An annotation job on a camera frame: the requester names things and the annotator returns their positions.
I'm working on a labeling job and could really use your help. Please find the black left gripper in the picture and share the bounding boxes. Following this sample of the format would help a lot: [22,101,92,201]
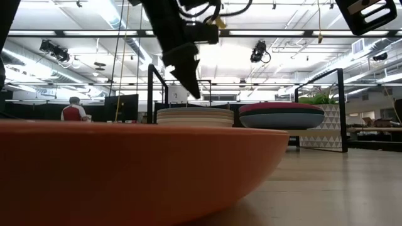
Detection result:
[139,0,202,100]

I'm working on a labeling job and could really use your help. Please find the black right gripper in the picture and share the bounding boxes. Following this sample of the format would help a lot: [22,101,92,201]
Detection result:
[334,0,398,36]

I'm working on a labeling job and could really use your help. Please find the cream plastic plate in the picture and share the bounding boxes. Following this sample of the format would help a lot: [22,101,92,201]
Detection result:
[156,110,235,116]
[156,107,234,113]
[156,114,235,120]
[156,122,235,128]

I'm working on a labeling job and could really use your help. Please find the pink plastic plate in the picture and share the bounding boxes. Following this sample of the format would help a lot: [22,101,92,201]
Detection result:
[239,102,325,114]

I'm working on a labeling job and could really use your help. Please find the dark green plastic plate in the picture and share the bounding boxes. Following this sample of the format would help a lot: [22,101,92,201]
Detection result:
[239,108,325,117]

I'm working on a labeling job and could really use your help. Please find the black metal plate shelf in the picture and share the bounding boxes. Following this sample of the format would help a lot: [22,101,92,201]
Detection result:
[146,63,349,154]

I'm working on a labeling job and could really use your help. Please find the green plant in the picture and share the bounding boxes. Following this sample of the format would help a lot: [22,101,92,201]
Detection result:
[297,87,339,105]

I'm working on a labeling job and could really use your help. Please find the cardboard box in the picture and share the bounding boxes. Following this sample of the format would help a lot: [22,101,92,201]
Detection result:
[361,117,394,128]

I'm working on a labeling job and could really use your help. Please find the large orange bowl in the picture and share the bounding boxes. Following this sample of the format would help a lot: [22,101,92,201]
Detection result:
[0,119,290,226]

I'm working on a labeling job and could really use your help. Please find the wooden background table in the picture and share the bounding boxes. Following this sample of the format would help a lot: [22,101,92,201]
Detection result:
[346,126,402,143]

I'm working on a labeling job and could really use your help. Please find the triangle patterned planter box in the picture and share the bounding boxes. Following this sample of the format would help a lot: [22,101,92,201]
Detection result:
[299,104,344,149]

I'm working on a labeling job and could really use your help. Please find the person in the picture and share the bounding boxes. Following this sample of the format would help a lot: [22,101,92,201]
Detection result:
[60,96,92,122]

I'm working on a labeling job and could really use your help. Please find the black ceiling camera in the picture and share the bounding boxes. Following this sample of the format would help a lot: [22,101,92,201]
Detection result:
[38,39,72,64]
[372,51,389,62]
[249,40,271,64]

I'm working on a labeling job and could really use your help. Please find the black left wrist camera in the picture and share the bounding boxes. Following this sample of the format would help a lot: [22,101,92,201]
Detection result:
[184,21,220,45]

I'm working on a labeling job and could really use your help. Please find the yellow hanging rope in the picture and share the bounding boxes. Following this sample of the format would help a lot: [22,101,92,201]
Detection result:
[114,0,131,122]

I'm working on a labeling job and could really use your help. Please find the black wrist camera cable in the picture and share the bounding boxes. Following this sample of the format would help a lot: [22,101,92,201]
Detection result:
[175,0,254,25]

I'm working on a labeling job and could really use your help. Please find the black overhead frame bar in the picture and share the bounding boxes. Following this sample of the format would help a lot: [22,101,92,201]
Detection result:
[6,29,402,38]

